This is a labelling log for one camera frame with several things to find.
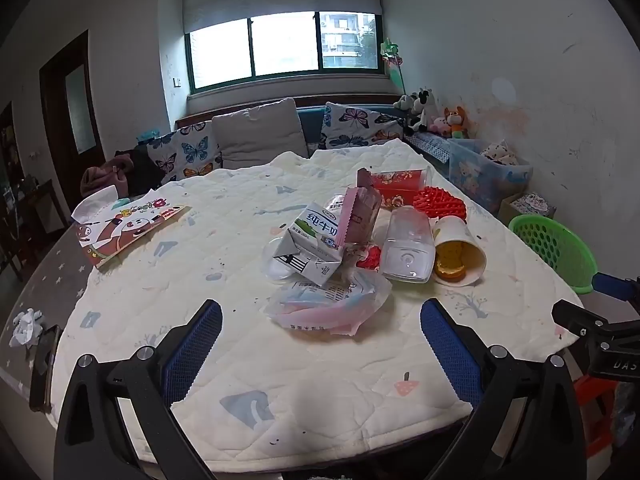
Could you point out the pink plush toy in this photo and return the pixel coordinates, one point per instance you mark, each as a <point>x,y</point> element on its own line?
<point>440,125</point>

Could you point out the green plastic basket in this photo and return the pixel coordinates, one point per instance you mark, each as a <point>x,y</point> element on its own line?
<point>555,245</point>

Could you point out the white patterned cloth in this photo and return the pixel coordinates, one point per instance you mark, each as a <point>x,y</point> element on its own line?
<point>499,154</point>

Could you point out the white and green milk carton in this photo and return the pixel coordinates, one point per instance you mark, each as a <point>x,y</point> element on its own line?
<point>310,230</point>

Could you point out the dark wooden side table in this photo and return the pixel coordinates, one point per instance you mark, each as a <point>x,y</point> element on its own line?
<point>45,205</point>

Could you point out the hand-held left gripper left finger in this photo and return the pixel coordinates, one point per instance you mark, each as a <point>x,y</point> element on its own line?
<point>195,350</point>

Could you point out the orange fox plush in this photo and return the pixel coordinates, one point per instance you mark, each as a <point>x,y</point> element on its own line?
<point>456,120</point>

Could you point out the orange food scrap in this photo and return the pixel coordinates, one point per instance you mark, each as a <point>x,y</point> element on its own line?
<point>447,260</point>

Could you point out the pink snack packet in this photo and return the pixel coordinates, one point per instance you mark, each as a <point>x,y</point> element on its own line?
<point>357,215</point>

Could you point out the dark wooden cabinet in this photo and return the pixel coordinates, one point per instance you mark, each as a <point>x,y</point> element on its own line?
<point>9,160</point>

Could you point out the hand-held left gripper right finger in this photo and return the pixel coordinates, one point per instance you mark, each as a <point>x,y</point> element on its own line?
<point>450,350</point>

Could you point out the green-framed window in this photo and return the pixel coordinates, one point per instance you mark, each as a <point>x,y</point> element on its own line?
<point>280,45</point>

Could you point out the red heart-shaped plastic basket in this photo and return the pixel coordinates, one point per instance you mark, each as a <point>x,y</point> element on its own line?
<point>442,205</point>

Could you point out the red and white wrapper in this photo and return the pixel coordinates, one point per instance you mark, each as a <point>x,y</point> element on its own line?
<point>371,257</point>

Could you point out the butterfly print pillow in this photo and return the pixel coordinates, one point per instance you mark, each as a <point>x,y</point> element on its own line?
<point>390,130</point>
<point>350,120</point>
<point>190,152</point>

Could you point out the black and white cow plush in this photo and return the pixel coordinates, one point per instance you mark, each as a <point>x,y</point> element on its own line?
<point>422,107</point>

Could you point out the clear plastic storage box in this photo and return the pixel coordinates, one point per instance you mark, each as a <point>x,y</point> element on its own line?
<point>480,180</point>

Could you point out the cardboard box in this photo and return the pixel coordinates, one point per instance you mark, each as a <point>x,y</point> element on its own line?
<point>530,207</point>

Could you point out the grey cushion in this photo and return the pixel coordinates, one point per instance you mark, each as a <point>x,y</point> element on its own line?
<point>257,132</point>

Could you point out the dark wooden door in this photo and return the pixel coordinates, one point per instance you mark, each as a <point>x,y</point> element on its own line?
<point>60,125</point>

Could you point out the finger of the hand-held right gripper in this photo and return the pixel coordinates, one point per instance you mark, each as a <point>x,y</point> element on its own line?
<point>615,285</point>
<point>580,322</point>

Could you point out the teal plastic bag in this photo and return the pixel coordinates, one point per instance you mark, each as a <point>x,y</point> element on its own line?
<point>148,135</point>

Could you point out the white quilted blanket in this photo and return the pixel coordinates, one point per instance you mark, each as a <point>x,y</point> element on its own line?
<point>225,310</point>

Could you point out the pink and blue plastic bag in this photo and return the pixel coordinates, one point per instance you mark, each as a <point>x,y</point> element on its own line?
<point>325,307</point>

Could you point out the grey plush toy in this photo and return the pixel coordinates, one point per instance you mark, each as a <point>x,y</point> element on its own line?
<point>401,102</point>

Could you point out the pink clothing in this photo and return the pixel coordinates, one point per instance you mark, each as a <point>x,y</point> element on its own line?
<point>102,177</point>

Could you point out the red printed plastic cup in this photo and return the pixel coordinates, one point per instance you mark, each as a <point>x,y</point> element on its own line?
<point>400,185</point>

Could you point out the black clothing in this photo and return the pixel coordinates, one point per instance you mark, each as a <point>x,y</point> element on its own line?
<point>145,170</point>

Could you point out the blue sofa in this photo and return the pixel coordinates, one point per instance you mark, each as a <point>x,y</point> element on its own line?
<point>312,125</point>

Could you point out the red plastic stool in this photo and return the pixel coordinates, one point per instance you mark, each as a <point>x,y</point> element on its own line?
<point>595,415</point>

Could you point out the crumpled white tissue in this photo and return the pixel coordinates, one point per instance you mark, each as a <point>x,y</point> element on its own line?
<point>26,327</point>

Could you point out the green toy pinwheel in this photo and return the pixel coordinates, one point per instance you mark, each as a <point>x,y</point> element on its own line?
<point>392,55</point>

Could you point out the grey star-print tablecloth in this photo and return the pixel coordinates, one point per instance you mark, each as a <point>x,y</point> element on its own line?
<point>55,275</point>

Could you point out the blue patterned cloth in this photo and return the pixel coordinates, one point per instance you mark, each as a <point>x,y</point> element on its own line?
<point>427,145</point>

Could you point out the cartoon picture book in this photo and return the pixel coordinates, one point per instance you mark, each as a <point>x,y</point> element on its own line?
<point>130,227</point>

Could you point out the black smartphone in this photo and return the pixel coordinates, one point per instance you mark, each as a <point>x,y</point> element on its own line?
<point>44,370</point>

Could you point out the white paper cup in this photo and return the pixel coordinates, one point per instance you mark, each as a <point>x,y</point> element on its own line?
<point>457,232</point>

